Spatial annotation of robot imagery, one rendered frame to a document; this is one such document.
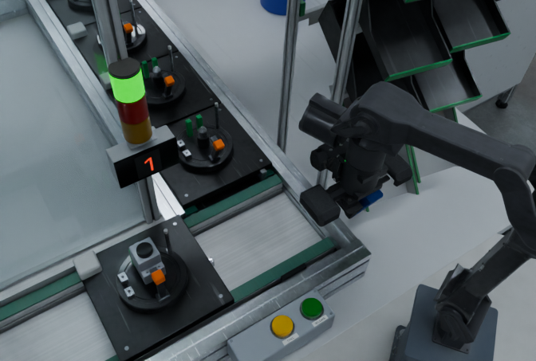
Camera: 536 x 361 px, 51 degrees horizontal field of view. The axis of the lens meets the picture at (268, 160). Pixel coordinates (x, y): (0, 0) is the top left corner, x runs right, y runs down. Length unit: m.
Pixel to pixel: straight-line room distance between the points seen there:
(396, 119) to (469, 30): 0.45
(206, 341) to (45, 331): 0.33
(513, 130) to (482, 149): 2.33
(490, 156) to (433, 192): 0.79
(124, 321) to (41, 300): 0.19
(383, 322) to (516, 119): 2.00
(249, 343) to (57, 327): 0.39
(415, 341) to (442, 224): 0.46
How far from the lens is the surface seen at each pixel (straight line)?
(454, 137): 0.73
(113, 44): 0.90
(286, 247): 1.27
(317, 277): 1.18
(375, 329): 1.27
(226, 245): 1.27
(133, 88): 0.91
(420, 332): 1.06
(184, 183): 1.30
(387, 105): 0.74
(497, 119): 3.07
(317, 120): 0.81
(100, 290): 1.19
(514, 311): 1.39
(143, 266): 1.08
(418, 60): 1.05
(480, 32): 1.15
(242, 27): 1.90
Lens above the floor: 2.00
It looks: 50 degrees down
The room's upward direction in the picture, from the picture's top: 3 degrees clockwise
